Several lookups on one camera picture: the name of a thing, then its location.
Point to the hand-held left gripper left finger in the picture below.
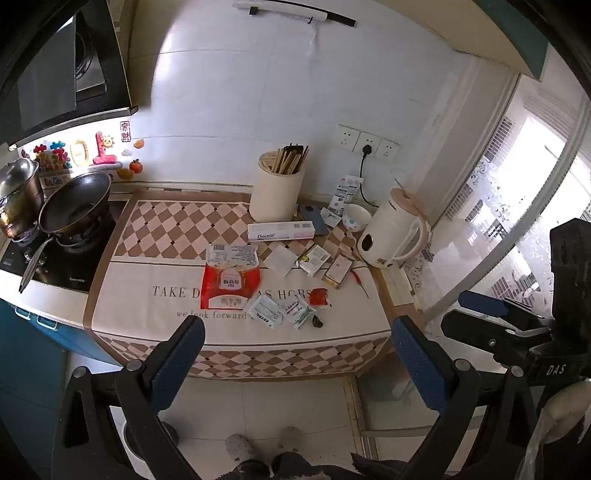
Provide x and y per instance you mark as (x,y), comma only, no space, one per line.
(178,364)

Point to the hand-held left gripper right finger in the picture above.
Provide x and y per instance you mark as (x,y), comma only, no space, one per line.
(415,364)

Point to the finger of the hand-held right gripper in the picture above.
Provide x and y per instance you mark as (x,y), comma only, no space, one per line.
(480,302)
(475,330)

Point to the white trash bin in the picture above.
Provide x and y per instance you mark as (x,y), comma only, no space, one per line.
(131,438)

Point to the red white plastic bag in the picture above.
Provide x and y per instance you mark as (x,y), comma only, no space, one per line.
(231,281)

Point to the person's left slipper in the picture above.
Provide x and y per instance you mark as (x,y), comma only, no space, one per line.
(238,446)

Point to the person's slipper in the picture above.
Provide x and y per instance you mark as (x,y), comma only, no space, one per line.
(238,446)
(291,438)

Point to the red chili pepper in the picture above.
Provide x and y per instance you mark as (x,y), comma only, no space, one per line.
(359,279)

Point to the small black scrap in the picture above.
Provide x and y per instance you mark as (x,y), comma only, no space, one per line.
(317,321)

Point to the checkered printed tablecloth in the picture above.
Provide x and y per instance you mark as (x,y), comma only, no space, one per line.
(152,258)

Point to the cream electric kettle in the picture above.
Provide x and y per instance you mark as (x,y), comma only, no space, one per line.
(392,230)

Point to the white lace curtain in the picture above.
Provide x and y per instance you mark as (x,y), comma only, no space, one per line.
(503,184)

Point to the red wrapper scrap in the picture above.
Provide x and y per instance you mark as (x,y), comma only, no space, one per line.
(318,296)

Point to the yellow white card box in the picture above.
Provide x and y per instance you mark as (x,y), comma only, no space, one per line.
(338,270)

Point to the person's right slipper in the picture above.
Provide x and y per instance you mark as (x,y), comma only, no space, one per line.
(291,438)

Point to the clear plastic bag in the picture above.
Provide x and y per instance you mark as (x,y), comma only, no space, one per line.
(540,452)

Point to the black gas stove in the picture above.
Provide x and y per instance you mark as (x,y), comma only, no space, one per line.
(69,272)

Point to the white paper napkin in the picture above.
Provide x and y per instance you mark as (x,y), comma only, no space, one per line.
(279,261)

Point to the blue kitchen cabinet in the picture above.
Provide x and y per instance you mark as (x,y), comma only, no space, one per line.
(32,360)

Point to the white dotted bowl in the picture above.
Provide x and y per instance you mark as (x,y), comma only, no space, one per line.
(356,217)

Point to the person's dark pants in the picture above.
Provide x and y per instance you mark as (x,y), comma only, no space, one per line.
(300,468)

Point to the long white box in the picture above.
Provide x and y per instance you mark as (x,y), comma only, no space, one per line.
(280,230)

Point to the small white packet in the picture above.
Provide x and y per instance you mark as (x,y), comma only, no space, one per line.
(330,217)

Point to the white printed packet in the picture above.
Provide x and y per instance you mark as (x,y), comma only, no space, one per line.
(345,189)

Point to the dark blue case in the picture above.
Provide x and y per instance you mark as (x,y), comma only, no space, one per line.
(311,217)

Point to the dark wok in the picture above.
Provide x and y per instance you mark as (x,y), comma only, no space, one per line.
(74,203)

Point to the cream chopstick holder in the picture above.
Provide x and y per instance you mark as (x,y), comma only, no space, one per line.
(274,198)

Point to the bundle of chopsticks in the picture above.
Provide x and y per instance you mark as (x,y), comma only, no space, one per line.
(288,159)

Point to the steel cooking pot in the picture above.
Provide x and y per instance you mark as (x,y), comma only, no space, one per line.
(18,194)

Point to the black range hood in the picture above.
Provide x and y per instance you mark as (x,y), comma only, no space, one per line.
(55,78)

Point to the white wall socket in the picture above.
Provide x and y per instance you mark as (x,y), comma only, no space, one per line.
(388,148)
(373,141)
(346,136)

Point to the colourful wall stickers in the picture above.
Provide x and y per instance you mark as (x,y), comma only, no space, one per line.
(104,150)

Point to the teal wall cabinet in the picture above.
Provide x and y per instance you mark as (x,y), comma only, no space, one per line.
(512,32)

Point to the wall mounted rail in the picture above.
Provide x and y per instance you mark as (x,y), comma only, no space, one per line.
(295,10)

